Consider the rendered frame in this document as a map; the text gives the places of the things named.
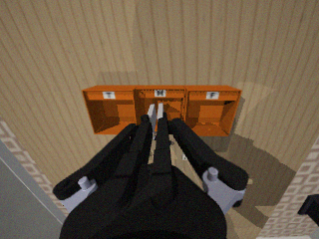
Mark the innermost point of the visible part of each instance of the orange three-compartment bin rack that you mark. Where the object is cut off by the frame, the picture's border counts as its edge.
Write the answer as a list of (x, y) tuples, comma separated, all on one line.
[(207, 110)]

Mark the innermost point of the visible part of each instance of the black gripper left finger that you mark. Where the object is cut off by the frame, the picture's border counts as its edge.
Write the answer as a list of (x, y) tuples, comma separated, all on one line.
[(119, 158)]

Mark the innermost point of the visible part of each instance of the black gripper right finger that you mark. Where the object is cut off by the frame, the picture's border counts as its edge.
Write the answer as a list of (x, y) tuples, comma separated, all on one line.
[(221, 179)]

